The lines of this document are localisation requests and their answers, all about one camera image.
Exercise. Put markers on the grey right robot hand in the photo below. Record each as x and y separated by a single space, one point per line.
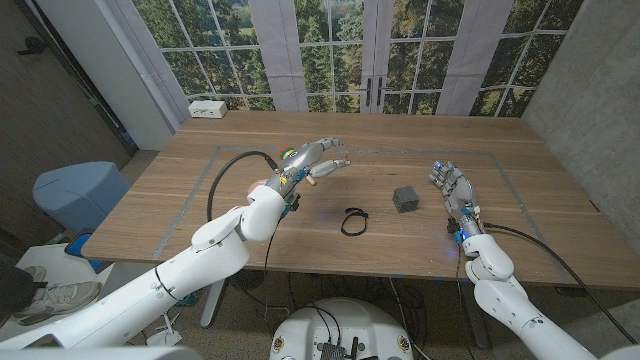
460 190

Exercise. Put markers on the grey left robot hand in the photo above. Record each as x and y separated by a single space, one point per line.
295 162

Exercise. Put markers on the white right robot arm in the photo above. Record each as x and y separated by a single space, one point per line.
505 295

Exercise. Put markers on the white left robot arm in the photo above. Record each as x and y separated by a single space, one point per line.
210 255

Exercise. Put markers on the black block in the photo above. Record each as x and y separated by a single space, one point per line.
405 200

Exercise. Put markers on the multicoloured puzzle cube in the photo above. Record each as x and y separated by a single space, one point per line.
286 152

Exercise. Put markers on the white power strip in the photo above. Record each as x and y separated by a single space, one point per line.
207 109

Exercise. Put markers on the white table leg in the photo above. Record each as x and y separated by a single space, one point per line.
214 302

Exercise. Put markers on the white robot torso base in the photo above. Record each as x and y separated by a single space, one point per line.
345 320

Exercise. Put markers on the blue-grey stool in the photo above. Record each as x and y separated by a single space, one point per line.
80 195

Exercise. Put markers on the blue box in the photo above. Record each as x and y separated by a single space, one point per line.
77 245

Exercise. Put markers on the grey sneaker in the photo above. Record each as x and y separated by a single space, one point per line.
35 272
60 297

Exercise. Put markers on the black trouser leg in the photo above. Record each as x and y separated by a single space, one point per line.
15 290

